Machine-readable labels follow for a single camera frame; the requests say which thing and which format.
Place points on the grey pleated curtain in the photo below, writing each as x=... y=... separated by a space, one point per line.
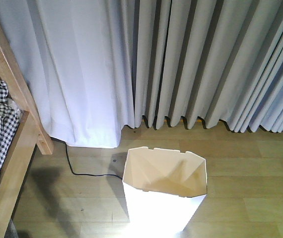
x=209 y=59

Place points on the white plastic trash bin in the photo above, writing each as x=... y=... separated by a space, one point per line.
x=163 y=189

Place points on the wooden bed frame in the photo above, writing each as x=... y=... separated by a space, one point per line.
x=30 y=133

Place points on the white sheer curtain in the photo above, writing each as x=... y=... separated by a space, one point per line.
x=76 y=57

